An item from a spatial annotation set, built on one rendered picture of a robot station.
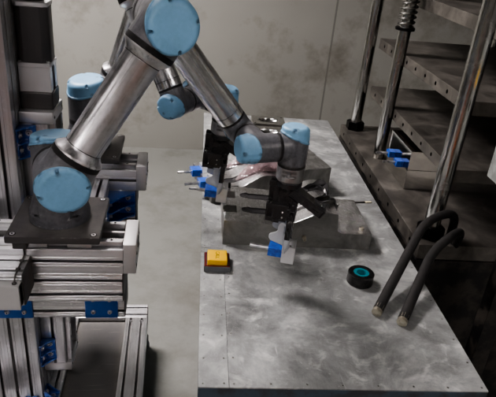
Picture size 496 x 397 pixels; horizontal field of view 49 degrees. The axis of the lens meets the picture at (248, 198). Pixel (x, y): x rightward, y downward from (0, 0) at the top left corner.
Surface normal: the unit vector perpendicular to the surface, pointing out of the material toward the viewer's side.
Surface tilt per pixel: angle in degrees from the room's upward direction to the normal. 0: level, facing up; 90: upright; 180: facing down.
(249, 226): 90
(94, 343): 0
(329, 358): 0
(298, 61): 90
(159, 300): 0
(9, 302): 90
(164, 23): 84
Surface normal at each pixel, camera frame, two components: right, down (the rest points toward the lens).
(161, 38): 0.44, 0.34
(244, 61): 0.11, 0.46
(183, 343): 0.09, -0.89
